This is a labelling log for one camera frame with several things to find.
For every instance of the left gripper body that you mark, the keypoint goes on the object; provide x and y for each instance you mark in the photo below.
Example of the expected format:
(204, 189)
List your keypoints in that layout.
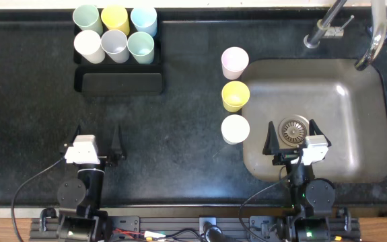
(105, 160)

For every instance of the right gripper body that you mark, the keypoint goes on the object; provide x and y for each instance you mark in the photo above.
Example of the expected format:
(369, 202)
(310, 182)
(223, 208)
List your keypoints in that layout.
(284, 158)

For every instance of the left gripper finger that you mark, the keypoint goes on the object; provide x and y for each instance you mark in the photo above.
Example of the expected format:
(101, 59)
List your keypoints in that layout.
(117, 148)
(68, 146)

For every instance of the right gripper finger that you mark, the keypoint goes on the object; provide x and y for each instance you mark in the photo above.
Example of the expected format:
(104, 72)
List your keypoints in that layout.
(271, 144)
(315, 129)

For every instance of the white cup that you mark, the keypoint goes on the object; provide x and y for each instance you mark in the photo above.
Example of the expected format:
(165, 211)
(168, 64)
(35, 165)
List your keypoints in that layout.
(235, 129)
(87, 43)

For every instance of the yellow cup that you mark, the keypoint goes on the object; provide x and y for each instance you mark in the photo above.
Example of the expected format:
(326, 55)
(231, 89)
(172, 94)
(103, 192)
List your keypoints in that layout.
(114, 17)
(235, 95)

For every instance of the pink cup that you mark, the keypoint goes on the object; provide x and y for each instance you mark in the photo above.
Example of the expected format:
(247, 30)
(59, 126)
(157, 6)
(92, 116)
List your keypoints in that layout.
(234, 60)

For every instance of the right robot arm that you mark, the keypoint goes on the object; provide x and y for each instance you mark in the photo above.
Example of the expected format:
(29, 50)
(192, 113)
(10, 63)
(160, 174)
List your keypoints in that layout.
(319, 196)

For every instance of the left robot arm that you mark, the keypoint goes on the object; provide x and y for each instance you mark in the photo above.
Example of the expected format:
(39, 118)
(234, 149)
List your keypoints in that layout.
(92, 188)

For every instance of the steel sink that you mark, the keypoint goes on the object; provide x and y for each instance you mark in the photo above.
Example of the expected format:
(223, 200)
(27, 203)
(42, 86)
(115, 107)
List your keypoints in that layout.
(348, 117)

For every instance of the black tray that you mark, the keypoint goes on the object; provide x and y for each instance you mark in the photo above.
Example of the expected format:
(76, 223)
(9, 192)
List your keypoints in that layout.
(122, 84)

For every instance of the green cup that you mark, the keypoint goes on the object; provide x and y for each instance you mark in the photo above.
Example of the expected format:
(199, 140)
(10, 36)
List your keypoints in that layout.
(140, 45)
(86, 17)

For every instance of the grey cup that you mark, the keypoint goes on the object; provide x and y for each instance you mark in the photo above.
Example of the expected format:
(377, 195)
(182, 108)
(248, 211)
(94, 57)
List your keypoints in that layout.
(114, 42)

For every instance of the steel tap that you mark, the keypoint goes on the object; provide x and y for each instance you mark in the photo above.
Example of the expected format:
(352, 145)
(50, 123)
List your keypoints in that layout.
(378, 33)

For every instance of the blue cup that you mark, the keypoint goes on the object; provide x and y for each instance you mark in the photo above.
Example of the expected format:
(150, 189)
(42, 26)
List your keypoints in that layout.
(143, 18)

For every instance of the mounting rail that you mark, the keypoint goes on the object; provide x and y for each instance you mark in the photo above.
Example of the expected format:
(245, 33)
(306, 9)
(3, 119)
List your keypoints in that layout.
(179, 228)

